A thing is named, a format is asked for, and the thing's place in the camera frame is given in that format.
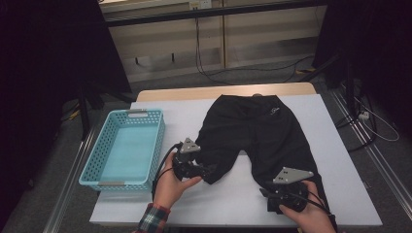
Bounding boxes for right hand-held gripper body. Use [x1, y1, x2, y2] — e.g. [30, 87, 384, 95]
[266, 166, 315, 215]

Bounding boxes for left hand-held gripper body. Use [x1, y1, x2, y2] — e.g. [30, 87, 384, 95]
[171, 137, 205, 182]

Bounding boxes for black pants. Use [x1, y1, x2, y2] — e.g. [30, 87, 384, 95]
[193, 93, 329, 212]

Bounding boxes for light blue plastic basket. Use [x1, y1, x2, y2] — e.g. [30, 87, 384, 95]
[78, 109, 166, 192]

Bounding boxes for person's left hand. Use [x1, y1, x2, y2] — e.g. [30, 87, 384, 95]
[152, 151, 203, 210]

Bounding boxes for person's right hand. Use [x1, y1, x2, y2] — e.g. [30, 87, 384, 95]
[279, 180, 338, 233]

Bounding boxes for black tripod stand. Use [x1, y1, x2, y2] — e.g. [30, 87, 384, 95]
[77, 81, 137, 140]

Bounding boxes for yellow strip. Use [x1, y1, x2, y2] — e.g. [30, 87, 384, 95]
[61, 108, 82, 122]

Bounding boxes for black metal stand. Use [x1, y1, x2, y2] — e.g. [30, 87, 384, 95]
[299, 51, 358, 115]

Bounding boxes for beige panel cabinet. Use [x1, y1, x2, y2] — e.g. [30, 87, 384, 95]
[98, 0, 328, 83]

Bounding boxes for dark horizontal bar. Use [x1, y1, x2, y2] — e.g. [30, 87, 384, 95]
[103, 0, 328, 27]

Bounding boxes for black curtain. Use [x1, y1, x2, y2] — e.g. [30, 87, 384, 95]
[0, 0, 132, 227]
[312, 0, 412, 130]

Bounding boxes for left hand-held gripper black cable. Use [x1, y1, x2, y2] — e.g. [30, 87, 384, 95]
[151, 142, 184, 202]

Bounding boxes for hand-held gripper black cable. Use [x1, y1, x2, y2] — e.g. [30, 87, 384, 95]
[291, 190, 339, 232]
[151, 142, 184, 202]

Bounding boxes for right hand-held gripper black cable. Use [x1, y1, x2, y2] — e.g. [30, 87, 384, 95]
[291, 190, 339, 232]

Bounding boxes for metal floor rail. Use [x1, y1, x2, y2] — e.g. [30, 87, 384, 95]
[328, 86, 412, 212]
[42, 125, 98, 233]

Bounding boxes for looped black floor cable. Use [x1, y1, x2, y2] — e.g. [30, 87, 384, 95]
[334, 93, 378, 153]

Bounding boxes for long black floor cable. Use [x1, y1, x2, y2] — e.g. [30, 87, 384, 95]
[198, 54, 316, 83]

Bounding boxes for white floor cable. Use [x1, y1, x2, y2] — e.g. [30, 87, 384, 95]
[354, 96, 400, 143]

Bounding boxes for black hanging wall cable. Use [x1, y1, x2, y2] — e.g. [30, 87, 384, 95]
[193, 16, 234, 85]

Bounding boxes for white wall socket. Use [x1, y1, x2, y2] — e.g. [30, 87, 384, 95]
[189, 0, 213, 10]

